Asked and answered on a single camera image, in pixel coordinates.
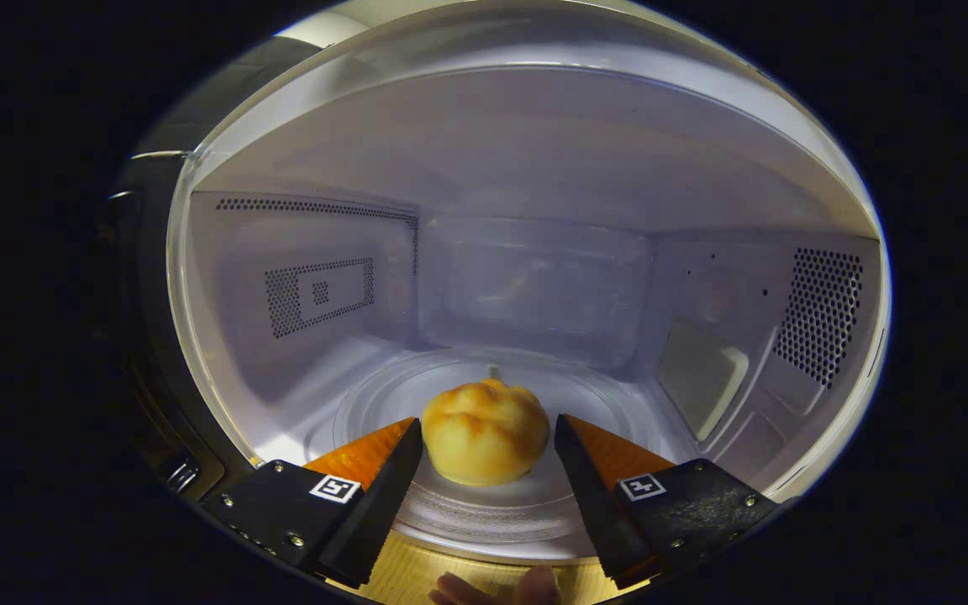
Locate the glass turntable plate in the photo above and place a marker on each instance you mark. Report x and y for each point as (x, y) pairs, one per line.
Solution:
(492, 512)

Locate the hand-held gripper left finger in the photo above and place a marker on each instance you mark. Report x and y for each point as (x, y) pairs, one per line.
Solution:
(379, 504)

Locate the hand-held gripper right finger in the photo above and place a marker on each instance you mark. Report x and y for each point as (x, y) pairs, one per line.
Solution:
(593, 504)

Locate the white microwave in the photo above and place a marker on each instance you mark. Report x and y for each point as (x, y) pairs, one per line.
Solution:
(534, 168)

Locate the golden bread bun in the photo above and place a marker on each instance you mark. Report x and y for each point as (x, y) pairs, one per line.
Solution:
(484, 437)

